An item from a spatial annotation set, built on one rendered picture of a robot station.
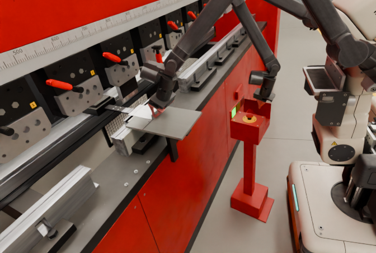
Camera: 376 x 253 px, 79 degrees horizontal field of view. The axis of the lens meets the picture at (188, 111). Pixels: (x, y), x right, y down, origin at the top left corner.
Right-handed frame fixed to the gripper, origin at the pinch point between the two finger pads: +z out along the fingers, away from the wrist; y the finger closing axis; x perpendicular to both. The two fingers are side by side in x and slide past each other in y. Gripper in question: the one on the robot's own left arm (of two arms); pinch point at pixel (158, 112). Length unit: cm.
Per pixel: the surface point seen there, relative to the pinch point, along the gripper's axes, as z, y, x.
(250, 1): 2, -214, -16
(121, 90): -5.8, 6.2, -14.9
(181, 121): -3.6, 1.1, 10.6
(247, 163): 40, -40, 51
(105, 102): 13.0, 0.4, -26.6
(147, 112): 4.1, -0.5, -4.7
